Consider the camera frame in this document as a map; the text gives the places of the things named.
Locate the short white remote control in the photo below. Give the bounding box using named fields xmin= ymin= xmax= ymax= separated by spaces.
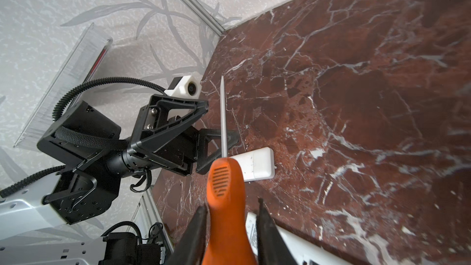
xmin=231 ymin=147 xmax=275 ymax=182

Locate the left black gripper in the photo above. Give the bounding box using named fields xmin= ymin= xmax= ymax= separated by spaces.
xmin=125 ymin=94 xmax=222 ymax=176

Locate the long white remote control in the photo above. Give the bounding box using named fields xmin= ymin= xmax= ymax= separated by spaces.
xmin=245 ymin=212 xmax=350 ymax=265

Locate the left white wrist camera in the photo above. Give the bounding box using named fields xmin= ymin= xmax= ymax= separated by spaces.
xmin=164 ymin=76 xmax=202 ymax=99

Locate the clear plastic wall bin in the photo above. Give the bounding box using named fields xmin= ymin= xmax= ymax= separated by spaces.
xmin=13 ymin=23 xmax=113 ymax=151

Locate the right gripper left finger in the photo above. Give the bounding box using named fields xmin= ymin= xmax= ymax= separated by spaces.
xmin=165 ymin=206 xmax=208 ymax=265

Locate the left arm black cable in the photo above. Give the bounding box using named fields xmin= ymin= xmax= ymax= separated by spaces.
xmin=0 ymin=76 xmax=167 ymax=199

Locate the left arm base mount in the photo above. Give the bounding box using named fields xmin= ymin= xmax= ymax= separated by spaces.
xmin=98 ymin=221 xmax=172 ymax=265

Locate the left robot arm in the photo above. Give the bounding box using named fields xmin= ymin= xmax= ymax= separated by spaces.
xmin=1 ymin=95 xmax=239 ymax=239

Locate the orange handled screwdriver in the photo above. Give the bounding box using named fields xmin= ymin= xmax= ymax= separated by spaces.
xmin=202 ymin=77 xmax=257 ymax=265

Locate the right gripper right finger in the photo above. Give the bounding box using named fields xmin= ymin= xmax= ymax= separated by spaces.
xmin=256 ymin=198 xmax=297 ymax=265

